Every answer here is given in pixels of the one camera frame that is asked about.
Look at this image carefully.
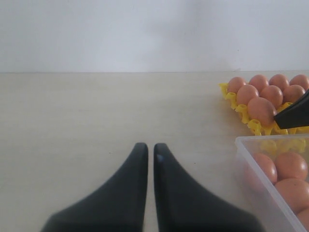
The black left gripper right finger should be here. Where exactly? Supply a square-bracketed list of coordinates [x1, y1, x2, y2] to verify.
[154, 143, 265, 232]

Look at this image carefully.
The brown egg upper middle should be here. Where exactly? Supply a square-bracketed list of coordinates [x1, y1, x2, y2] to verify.
[274, 151, 309, 180]

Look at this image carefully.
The clear plastic bin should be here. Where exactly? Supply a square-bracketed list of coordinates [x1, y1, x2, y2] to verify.
[235, 134, 309, 232]

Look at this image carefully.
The yellow plastic egg tray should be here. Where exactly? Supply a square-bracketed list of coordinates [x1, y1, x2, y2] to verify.
[218, 82, 309, 154]

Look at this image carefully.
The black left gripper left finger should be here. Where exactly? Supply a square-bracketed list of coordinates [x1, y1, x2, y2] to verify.
[42, 143, 148, 232]

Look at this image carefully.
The brown egg bin bottom edge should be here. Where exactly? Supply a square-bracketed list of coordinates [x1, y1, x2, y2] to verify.
[282, 85, 305, 103]

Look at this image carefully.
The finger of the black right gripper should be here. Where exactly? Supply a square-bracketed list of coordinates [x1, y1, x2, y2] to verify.
[274, 90, 309, 129]

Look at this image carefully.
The brown egg lower right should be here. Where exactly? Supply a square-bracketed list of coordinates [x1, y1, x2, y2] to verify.
[275, 178, 309, 214]

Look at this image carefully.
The brown egg large upper left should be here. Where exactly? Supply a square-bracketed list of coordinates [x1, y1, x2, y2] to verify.
[253, 153, 278, 185]

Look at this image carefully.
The brown egg tray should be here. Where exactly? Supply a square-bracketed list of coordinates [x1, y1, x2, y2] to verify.
[249, 74, 269, 92]
[227, 76, 247, 94]
[269, 73, 289, 91]

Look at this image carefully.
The brown egg corner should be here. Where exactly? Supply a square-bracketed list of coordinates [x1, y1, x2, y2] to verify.
[247, 97, 277, 127]

